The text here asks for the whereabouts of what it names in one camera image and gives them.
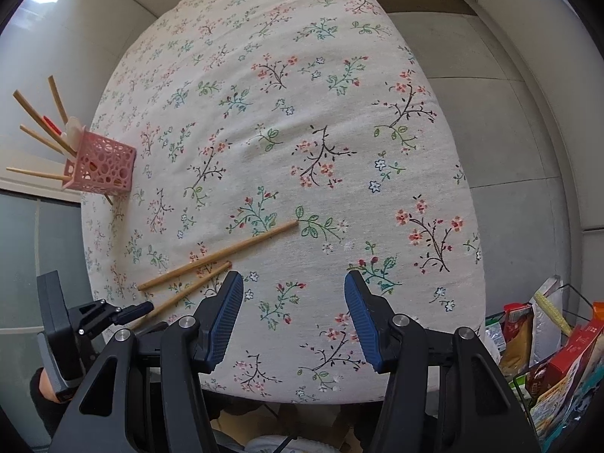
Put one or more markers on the long curved wooden chopstick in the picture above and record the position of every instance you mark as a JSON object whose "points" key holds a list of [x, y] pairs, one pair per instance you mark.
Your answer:
{"points": [[44, 175]]}

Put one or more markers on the wire basket of groceries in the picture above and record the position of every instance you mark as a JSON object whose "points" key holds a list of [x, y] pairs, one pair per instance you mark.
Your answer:
{"points": [[554, 368]]}

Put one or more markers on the floral tablecloth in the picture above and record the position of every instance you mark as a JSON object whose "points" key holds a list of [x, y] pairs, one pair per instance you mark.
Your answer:
{"points": [[247, 114]]}

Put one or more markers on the white rice paddle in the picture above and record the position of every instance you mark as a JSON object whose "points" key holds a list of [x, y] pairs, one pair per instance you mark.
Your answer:
{"points": [[74, 131]]}

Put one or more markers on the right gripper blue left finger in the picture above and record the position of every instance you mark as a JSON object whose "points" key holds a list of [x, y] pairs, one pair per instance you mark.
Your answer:
{"points": [[216, 317]]}

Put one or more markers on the person's hand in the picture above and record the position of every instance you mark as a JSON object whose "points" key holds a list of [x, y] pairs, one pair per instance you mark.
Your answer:
{"points": [[41, 390]]}

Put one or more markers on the red long plastic spoon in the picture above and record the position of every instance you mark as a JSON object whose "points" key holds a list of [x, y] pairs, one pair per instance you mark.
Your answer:
{"points": [[52, 126]]}

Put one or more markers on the pink perforated utensil basket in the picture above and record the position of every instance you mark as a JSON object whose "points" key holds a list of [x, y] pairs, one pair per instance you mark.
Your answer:
{"points": [[102, 165]]}

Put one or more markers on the frosted glass sliding door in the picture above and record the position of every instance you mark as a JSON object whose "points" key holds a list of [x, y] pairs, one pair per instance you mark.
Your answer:
{"points": [[37, 236]]}

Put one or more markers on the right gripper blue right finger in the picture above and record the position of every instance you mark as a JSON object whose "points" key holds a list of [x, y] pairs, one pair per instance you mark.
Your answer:
{"points": [[371, 316]]}

